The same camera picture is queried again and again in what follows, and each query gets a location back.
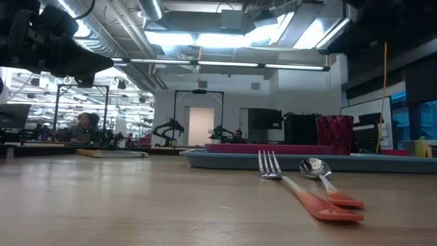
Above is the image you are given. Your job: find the black gantry frame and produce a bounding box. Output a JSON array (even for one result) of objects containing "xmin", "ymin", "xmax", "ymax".
[
  {"xmin": 173, "ymin": 89, "xmax": 225, "ymax": 148},
  {"xmin": 53, "ymin": 83, "xmax": 110, "ymax": 144}
]

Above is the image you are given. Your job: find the person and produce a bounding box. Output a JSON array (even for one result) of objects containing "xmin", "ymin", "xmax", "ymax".
[
  {"xmin": 66, "ymin": 111, "xmax": 102, "ymax": 144},
  {"xmin": 231, "ymin": 129, "xmax": 247, "ymax": 144}
]

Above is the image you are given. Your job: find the black crate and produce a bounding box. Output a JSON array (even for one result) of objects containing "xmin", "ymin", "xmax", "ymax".
[{"xmin": 283, "ymin": 111, "xmax": 322, "ymax": 146}]

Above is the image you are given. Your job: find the white door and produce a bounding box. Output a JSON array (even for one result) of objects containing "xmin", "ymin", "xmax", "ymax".
[{"xmin": 187, "ymin": 107, "xmax": 215, "ymax": 147}]

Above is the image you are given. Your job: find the black aluminium table frame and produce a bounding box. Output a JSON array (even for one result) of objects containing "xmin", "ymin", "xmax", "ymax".
[{"xmin": 0, "ymin": 143, "xmax": 206, "ymax": 159}]

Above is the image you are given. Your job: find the silver ventilation duct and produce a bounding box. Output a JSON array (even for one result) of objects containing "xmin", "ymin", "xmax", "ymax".
[{"xmin": 136, "ymin": 0, "xmax": 165, "ymax": 21}]

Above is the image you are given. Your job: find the red flat object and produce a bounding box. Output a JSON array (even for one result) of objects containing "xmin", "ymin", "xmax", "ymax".
[{"xmin": 380, "ymin": 148, "xmax": 410, "ymax": 157}]

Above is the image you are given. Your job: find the pink plastic plate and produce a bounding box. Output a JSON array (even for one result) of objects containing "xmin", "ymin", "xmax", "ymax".
[{"xmin": 204, "ymin": 143, "xmax": 333, "ymax": 155}]

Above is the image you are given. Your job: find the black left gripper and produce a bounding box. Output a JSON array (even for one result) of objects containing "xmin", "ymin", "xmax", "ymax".
[{"xmin": 0, "ymin": 0, "xmax": 115, "ymax": 89}]

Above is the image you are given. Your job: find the yellow green bottle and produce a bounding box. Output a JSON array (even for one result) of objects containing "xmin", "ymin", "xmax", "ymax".
[{"xmin": 414, "ymin": 135, "xmax": 433, "ymax": 158}]

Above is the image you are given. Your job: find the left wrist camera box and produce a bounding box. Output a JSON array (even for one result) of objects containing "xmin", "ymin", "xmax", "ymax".
[{"xmin": 40, "ymin": 5, "xmax": 80, "ymax": 38}]

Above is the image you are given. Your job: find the black wall monitor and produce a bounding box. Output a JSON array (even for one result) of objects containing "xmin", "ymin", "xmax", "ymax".
[{"xmin": 247, "ymin": 108, "xmax": 283, "ymax": 131}]

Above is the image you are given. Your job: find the long ceiling light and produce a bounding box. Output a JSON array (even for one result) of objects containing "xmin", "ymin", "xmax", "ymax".
[{"xmin": 111, "ymin": 57, "xmax": 331, "ymax": 72}]

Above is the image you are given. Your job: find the whiteboard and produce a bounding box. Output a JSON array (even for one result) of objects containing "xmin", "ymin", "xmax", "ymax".
[{"xmin": 340, "ymin": 96, "xmax": 393, "ymax": 151}]

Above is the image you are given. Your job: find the blue plastic tray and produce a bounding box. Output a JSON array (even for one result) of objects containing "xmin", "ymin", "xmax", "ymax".
[{"xmin": 180, "ymin": 148, "xmax": 437, "ymax": 174}]

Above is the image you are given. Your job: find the grey computer monitor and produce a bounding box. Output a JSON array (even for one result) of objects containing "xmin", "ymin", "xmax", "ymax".
[{"xmin": 0, "ymin": 103, "xmax": 32, "ymax": 130}]

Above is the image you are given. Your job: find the fork with orange handle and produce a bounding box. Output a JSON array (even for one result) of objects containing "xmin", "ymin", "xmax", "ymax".
[{"xmin": 258, "ymin": 150, "xmax": 365, "ymax": 222}]

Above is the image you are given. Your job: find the black perforated panel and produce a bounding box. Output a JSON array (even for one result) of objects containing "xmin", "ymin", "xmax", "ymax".
[{"xmin": 351, "ymin": 112, "xmax": 380, "ymax": 154}]

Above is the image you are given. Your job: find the spoon with orange handle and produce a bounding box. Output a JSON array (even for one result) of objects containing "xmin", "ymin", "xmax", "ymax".
[{"xmin": 299, "ymin": 157, "xmax": 365, "ymax": 209}]

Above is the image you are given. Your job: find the purple faceted cup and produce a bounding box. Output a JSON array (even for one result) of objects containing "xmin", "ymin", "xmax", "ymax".
[{"xmin": 315, "ymin": 115, "xmax": 354, "ymax": 156}]

